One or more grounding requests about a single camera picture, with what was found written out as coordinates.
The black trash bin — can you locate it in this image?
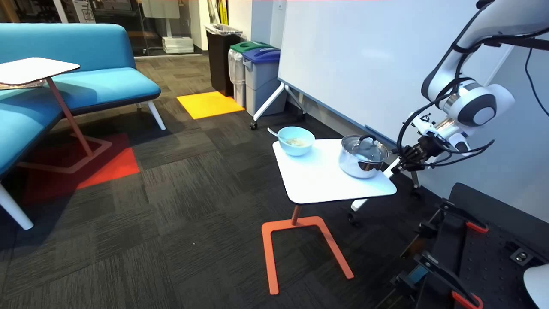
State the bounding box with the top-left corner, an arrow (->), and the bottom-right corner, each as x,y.
207,24 -> 243,96

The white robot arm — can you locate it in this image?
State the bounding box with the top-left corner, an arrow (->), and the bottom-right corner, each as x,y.
397,0 -> 549,172

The grey bin green lid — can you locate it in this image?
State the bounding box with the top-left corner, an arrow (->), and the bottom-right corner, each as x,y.
229,41 -> 265,105

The grey bin blue lid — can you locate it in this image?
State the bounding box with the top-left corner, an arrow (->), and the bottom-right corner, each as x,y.
244,47 -> 280,115

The white side table orange base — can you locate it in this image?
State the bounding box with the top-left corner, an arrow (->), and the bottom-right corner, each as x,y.
261,139 -> 397,295

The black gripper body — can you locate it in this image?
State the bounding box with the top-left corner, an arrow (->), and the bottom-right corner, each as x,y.
400,138 -> 443,172

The light blue bowl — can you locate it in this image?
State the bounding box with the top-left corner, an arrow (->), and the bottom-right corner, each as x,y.
279,127 -> 316,156

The blue sofa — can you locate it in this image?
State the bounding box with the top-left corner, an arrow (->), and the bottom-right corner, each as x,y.
0,23 -> 169,232

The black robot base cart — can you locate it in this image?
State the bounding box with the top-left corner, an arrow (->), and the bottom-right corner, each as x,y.
395,184 -> 549,309

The white side table red base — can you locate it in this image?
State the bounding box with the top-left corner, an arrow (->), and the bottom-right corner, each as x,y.
0,57 -> 112,174

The large white whiteboard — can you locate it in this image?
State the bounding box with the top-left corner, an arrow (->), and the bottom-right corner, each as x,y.
249,0 -> 517,191

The silver pot with black handle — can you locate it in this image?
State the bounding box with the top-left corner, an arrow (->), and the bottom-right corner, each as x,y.
339,134 -> 397,180

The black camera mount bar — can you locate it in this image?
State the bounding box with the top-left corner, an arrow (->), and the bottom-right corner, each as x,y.
483,36 -> 549,52

